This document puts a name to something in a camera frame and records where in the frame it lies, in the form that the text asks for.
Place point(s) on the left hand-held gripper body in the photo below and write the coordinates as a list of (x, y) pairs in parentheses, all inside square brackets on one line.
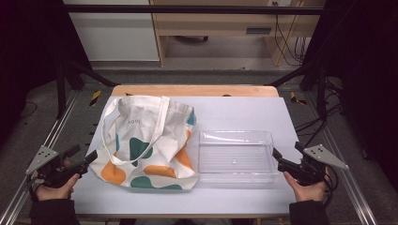
[(42, 157)]

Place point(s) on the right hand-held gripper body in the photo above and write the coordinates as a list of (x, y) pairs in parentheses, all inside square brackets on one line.
[(319, 154)]

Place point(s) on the clear plastic container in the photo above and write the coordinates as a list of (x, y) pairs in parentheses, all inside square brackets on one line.
[(236, 162)]

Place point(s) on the white tote bag coloured blobs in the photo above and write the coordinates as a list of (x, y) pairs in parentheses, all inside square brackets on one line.
[(147, 125)]

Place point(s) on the person's left hand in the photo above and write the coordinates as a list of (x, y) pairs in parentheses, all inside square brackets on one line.
[(54, 192)]

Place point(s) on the person's right hand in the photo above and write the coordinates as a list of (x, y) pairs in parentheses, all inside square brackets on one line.
[(308, 192)]

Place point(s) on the yellow black tape marker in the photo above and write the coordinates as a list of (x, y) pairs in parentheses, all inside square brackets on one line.
[(95, 97), (295, 98)]

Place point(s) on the pale table mat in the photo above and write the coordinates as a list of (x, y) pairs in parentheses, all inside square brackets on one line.
[(237, 115)]

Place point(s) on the black metal stand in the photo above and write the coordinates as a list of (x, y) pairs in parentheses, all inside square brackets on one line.
[(61, 90), (320, 90)]

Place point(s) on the wooden table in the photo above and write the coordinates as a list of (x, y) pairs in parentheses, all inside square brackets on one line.
[(194, 90)]

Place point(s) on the white cabinet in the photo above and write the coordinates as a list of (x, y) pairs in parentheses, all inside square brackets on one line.
[(115, 34)]

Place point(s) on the light wooden desk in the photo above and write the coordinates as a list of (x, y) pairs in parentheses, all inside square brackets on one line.
[(216, 23)]

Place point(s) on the aluminium rail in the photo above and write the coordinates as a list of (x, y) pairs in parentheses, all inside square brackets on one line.
[(47, 140), (341, 175)]

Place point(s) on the black horizontal frame bar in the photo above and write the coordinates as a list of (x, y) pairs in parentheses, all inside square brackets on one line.
[(187, 9)]

